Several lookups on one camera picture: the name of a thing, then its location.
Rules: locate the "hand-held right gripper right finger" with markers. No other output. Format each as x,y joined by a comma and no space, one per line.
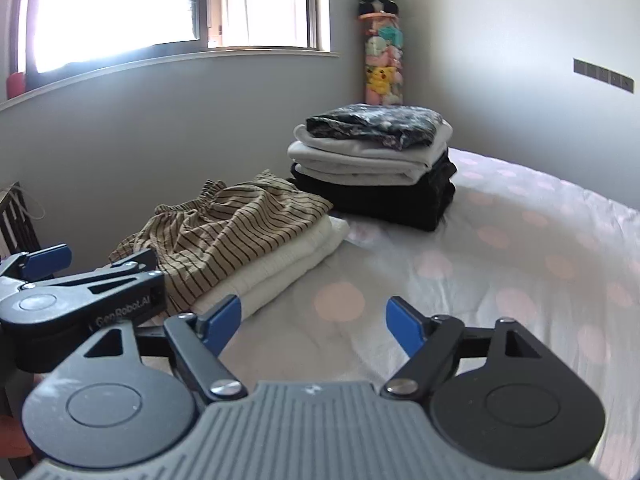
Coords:
405,325

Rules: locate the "black folded garment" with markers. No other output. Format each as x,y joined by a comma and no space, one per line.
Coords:
390,200

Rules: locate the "column of plush toys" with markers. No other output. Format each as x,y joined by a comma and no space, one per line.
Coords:
384,65

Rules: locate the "bed with pink dotted sheet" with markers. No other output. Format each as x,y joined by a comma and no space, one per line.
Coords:
500,260

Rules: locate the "white folded crinkle cloth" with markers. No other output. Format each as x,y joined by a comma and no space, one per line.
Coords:
290,265

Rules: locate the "grey wall switch panel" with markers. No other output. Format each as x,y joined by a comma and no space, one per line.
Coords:
602,75

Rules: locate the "dark floral folded garment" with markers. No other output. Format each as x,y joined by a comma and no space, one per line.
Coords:
370,120

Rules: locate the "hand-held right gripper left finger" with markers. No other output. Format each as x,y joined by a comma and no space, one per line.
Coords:
225,322

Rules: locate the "beige striped pants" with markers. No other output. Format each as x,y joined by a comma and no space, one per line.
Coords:
225,230

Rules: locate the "dark wooden chair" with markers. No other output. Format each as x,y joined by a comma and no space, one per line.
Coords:
15,225

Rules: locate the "white folded garment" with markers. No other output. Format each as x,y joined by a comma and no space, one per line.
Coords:
350,171

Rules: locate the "window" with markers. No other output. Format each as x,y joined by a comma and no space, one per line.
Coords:
125,0

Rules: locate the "red object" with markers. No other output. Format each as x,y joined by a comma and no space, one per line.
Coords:
15,85

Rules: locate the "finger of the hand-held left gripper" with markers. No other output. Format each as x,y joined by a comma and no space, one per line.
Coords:
47,261
140,260

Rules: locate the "folded white towels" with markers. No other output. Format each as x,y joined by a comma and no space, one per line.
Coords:
360,150

